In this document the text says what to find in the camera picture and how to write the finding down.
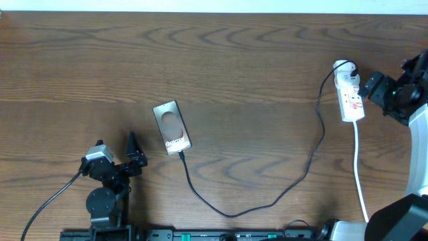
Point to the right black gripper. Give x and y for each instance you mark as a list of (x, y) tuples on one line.
[(378, 94)]

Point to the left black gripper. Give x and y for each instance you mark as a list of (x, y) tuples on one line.
[(136, 156)]

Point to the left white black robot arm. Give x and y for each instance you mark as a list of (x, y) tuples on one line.
[(108, 205)]

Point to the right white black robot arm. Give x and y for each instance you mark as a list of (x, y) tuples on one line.
[(404, 100)]

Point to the white power strip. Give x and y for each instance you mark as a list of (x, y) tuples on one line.
[(346, 81)]

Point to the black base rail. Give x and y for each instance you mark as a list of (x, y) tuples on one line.
[(189, 235)]

